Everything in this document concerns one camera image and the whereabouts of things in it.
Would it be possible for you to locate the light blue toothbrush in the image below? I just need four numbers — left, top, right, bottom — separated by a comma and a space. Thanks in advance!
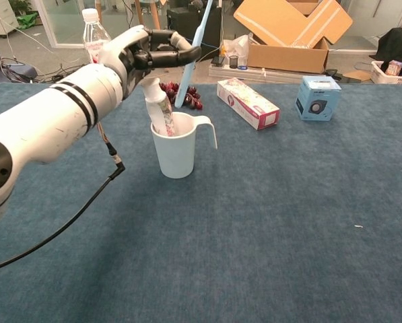
174, 0, 215, 108

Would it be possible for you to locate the clear water bottle red label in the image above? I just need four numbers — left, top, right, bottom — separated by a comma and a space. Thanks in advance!
81, 8, 112, 65

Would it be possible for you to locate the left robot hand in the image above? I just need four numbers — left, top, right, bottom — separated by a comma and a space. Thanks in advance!
99, 25, 202, 102

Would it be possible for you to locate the bunch of red grapes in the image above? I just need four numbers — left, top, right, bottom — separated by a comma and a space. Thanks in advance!
159, 81, 204, 110

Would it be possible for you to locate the black cloth cover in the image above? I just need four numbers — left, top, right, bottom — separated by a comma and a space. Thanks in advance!
377, 27, 402, 73

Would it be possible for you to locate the black computer tower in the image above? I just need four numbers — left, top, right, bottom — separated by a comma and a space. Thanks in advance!
166, 6, 223, 67

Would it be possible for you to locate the stack of aluminium rails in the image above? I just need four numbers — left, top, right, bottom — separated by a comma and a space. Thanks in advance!
209, 62, 329, 84

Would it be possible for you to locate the open cardboard box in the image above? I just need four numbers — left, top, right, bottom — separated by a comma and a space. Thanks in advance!
233, 0, 354, 75

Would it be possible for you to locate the white plastic basket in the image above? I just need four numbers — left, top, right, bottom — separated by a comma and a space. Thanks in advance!
370, 60, 402, 85

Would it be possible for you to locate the green bag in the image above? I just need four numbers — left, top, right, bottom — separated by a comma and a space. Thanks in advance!
15, 11, 39, 30

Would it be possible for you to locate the white mug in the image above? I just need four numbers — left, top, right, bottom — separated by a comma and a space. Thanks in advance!
150, 112, 218, 179

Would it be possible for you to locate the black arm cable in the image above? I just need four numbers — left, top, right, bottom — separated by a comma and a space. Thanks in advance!
0, 122, 127, 274

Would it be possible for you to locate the blue speaker box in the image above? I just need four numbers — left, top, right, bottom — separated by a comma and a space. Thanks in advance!
294, 75, 342, 122

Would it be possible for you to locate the blue felt table mat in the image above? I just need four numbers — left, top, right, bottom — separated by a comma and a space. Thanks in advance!
0, 82, 402, 323

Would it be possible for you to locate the floral toothpaste tube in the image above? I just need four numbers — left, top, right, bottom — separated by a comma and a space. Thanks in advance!
140, 77, 181, 138

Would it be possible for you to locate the pink floral long box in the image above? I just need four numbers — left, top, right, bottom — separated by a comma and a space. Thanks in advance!
216, 77, 281, 131

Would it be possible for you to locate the white plastic bag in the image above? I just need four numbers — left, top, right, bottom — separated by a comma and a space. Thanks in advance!
220, 34, 250, 67

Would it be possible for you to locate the small printed carton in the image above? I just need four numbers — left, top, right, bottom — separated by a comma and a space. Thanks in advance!
384, 59, 402, 77

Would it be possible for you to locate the wooden table leg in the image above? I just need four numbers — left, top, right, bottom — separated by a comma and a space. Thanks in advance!
134, 0, 147, 28
147, 0, 170, 73

